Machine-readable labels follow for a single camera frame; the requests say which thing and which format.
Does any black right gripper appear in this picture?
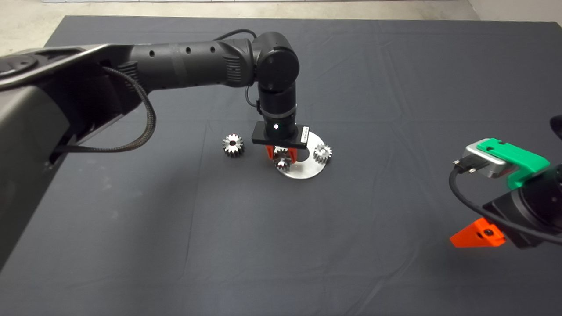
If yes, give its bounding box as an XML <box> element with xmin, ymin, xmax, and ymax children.
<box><xmin>450</xmin><ymin>190</ymin><xmax>562</xmax><ymax>250</ymax></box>

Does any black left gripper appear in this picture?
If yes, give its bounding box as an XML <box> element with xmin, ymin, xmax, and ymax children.
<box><xmin>252</xmin><ymin>122</ymin><xmax>310</xmax><ymax>162</ymax></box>

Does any small steel gear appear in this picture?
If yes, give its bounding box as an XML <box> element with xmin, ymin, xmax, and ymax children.
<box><xmin>273</xmin><ymin>148</ymin><xmax>292</xmax><ymax>171</ymax></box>
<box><xmin>313</xmin><ymin>144</ymin><xmax>333</xmax><ymax>165</ymax></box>

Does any larger steel gear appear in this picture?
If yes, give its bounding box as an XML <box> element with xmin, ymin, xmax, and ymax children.
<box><xmin>222</xmin><ymin>133</ymin><xmax>245</xmax><ymax>158</ymax></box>

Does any round metal plate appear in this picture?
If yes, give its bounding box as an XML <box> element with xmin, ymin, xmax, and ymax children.
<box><xmin>276</xmin><ymin>132</ymin><xmax>329</xmax><ymax>180</ymax></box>

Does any dark grey table cloth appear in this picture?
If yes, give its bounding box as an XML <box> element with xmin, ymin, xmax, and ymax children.
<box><xmin>0</xmin><ymin>15</ymin><xmax>562</xmax><ymax>316</ymax></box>

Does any silver right camera box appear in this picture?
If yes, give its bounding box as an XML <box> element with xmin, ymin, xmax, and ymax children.
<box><xmin>462</xmin><ymin>144</ymin><xmax>510</xmax><ymax>179</ymax></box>

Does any green right camera mount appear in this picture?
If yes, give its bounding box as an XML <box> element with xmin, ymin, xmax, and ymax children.
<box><xmin>477</xmin><ymin>138</ymin><xmax>551</xmax><ymax>190</ymax></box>

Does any thin black left cable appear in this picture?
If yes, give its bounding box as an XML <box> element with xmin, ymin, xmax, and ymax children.
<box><xmin>214</xmin><ymin>29</ymin><xmax>263</xmax><ymax>115</ymax></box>

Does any braided black left cable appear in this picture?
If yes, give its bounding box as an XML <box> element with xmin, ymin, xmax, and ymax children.
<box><xmin>53</xmin><ymin>66</ymin><xmax>157</xmax><ymax>153</ymax></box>

